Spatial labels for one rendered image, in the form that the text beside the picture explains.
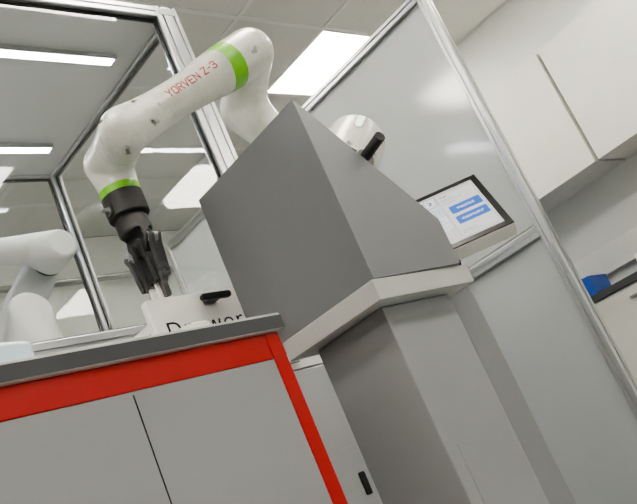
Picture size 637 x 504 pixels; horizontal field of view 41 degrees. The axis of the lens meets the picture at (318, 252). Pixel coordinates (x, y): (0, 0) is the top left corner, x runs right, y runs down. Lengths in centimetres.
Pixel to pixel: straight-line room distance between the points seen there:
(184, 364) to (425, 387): 45
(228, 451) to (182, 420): 8
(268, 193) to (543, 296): 158
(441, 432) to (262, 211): 56
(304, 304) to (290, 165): 27
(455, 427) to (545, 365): 159
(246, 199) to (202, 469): 67
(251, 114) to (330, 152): 57
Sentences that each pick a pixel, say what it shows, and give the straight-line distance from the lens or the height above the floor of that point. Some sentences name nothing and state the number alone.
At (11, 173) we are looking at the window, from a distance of 214.
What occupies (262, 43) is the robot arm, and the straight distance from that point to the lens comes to 210.
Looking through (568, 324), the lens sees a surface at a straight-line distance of 304.
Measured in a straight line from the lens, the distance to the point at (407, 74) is 340.
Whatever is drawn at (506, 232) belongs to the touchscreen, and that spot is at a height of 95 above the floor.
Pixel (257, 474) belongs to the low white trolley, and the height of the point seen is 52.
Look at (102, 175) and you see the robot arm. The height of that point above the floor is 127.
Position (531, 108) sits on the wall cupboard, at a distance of 498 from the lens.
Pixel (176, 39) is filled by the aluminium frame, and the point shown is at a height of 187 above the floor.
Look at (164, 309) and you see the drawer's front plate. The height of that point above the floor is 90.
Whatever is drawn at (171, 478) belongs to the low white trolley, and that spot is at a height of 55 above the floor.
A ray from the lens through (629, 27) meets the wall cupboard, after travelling 474.
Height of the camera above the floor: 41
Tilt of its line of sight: 16 degrees up
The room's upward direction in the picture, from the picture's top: 24 degrees counter-clockwise
